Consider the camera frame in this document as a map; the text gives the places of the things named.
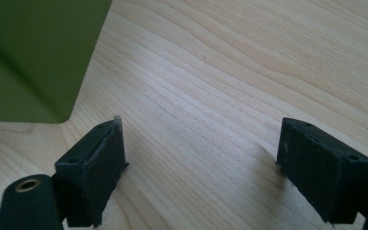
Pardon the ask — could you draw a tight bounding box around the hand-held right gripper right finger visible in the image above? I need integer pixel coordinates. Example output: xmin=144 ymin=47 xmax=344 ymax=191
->
xmin=275 ymin=117 xmax=368 ymax=225

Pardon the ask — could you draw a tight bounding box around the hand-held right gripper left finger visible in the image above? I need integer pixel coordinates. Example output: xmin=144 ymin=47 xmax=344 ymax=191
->
xmin=54 ymin=118 xmax=129 ymax=229

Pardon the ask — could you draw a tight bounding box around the green box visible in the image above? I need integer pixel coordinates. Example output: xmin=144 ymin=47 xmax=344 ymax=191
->
xmin=0 ymin=0 xmax=113 ymax=125

